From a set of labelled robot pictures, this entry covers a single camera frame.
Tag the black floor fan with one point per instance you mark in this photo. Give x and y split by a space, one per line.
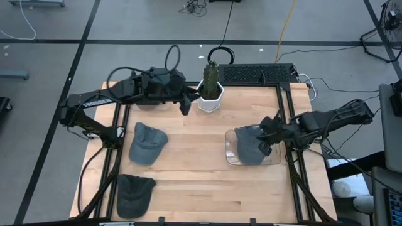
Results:
392 15

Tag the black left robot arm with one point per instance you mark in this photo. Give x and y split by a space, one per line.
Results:
94 102

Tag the white cylinder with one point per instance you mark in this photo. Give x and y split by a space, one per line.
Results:
364 204

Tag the black caster base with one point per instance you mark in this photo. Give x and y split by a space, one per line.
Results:
3 105

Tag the white round container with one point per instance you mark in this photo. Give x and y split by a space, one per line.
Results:
340 189

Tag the black frame clamp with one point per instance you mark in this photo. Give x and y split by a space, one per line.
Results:
252 221
161 220

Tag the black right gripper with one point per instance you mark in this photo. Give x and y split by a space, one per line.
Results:
273 128

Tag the black floor bar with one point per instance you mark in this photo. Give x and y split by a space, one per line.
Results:
355 166

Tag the grey metal foot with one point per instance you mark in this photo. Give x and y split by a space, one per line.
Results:
12 74

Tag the grey desk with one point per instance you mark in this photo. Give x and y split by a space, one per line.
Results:
392 135

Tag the black perforated metal case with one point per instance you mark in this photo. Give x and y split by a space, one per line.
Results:
251 73

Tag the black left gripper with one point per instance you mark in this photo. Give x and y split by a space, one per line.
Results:
171 88

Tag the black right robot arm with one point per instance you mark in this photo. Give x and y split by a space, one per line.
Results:
339 116

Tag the green cactus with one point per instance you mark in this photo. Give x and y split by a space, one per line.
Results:
211 78

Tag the grey trolley base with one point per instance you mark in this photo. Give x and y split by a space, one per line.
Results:
37 2

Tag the dark charcoal baseball cap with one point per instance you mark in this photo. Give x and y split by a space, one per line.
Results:
133 197

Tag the white hexagonal plant pot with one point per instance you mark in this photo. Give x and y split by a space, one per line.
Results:
208 105

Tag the black keyboard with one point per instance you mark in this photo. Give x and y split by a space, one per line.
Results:
395 207

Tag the black aluminium table frame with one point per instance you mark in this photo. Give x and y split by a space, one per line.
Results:
238 84

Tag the grey baseball cap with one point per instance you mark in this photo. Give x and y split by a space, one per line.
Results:
246 147
146 147

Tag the black desk device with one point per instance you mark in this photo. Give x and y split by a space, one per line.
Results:
397 100

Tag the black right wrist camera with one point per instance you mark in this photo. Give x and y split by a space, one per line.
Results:
265 147

